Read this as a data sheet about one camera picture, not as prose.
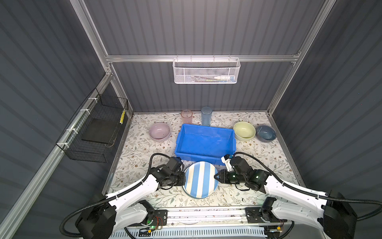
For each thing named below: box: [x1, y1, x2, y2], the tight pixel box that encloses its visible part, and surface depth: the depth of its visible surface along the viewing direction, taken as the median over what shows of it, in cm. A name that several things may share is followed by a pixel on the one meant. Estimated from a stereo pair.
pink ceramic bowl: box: [148, 122, 171, 143], surface depth 107 cm
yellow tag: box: [119, 109, 126, 125], surface depth 84 cm
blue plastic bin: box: [175, 123, 237, 166], surface depth 104 cm
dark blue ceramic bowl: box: [255, 124, 277, 143], surface depth 104 cm
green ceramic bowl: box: [233, 120, 257, 142], surface depth 107 cm
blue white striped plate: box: [182, 161, 219, 200], surface depth 82 cm
